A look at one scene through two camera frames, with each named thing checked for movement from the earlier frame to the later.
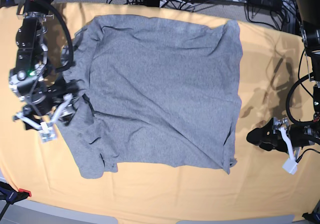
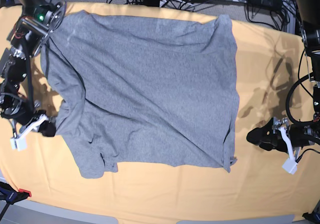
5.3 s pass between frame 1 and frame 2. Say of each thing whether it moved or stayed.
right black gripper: stayed
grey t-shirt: moved
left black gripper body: moved
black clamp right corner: stayed
